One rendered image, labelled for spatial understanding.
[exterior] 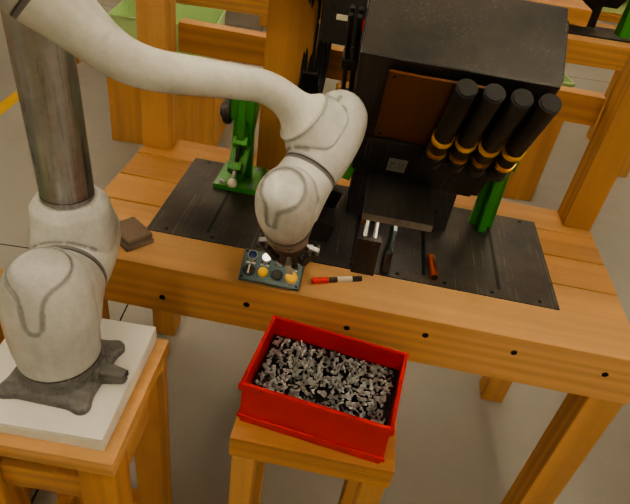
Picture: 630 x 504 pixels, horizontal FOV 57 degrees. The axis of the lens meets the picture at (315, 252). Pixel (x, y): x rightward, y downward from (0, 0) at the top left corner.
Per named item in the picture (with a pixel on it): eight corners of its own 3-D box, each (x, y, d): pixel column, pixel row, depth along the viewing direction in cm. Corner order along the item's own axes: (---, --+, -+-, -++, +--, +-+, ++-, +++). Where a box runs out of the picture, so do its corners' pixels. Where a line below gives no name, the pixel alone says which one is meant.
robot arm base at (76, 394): (105, 421, 106) (102, 403, 103) (-7, 397, 108) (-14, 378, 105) (145, 349, 121) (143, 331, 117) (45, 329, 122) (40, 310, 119)
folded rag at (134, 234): (155, 243, 148) (154, 233, 146) (126, 253, 143) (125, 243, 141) (135, 224, 153) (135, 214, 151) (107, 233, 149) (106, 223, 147)
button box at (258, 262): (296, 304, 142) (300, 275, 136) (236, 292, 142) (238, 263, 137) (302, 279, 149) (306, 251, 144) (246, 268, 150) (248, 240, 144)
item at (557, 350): (627, 406, 145) (656, 365, 136) (54, 290, 151) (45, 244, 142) (612, 364, 156) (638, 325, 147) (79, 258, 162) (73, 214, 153)
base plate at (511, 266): (557, 315, 149) (560, 309, 148) (146, 234, 153) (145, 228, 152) (532, 226, 182) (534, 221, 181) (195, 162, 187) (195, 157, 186)
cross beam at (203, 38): (593, 126, 175) (606, 98, 169) (178, 51, 180) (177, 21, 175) (589, 120, 179) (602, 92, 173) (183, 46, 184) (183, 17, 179)
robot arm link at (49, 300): (0, 384, 104) (-33, 294, 90) (31, 312, 118) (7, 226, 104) (93, 384, 106) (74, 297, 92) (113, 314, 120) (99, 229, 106)
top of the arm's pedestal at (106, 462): (114, 478, 106) (112, 465, 103) (-55, 447, 106) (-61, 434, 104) (169, 351, 131) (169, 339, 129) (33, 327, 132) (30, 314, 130)
